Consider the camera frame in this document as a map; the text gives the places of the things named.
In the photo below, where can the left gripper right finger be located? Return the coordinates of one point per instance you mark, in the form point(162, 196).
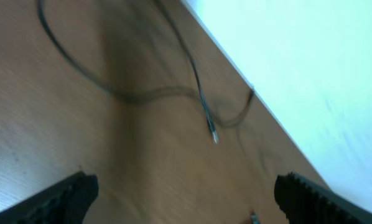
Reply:
point(305, 202)

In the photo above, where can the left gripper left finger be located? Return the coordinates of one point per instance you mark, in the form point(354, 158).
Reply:
point(65, 202)

